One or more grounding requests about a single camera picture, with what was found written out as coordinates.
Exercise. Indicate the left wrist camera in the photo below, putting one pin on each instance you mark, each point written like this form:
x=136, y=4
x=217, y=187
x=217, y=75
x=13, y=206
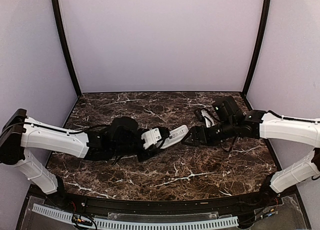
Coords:
x=158, y=137

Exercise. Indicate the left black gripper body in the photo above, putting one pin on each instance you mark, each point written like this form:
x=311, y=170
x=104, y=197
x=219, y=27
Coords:
x=143, y=158

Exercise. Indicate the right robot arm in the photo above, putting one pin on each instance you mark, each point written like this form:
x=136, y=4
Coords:
x=233, y=123

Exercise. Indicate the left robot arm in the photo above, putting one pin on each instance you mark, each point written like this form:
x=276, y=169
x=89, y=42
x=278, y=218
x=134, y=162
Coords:
x=122, y=137

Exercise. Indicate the black front rail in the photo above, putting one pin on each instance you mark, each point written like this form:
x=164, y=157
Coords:
x=231, y=204

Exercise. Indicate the white slotted cable duct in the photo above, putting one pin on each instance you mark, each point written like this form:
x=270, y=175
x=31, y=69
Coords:
x=138, y=221

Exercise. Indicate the white remote control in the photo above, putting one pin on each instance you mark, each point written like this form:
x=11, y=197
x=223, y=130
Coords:
x=175, y=136

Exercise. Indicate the right black frame post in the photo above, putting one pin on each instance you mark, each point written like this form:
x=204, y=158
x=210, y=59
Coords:
x=257, y=46

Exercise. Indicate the black frame post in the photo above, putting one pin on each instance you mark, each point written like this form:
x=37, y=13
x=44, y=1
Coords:
x=257, y=46
x=65, y=47

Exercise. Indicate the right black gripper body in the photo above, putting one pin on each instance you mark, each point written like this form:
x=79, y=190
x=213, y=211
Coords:
x=210, y=139

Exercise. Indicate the left black frame post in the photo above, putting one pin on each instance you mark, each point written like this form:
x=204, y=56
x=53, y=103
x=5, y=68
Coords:
x=65, y=47

